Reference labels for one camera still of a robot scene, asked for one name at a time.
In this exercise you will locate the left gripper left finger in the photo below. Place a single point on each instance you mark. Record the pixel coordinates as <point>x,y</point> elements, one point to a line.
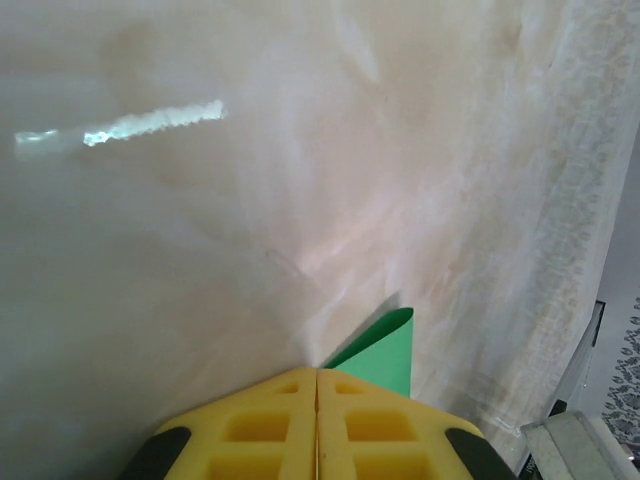
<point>300,425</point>

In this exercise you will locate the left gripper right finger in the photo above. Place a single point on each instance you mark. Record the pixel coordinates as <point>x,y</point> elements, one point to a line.
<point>335,430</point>

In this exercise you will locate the green square paper sheet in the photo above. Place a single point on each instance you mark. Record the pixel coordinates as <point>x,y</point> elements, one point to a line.
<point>385,360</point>

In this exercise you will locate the aluminium side rail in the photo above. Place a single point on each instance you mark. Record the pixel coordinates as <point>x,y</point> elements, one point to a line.
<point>575,445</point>

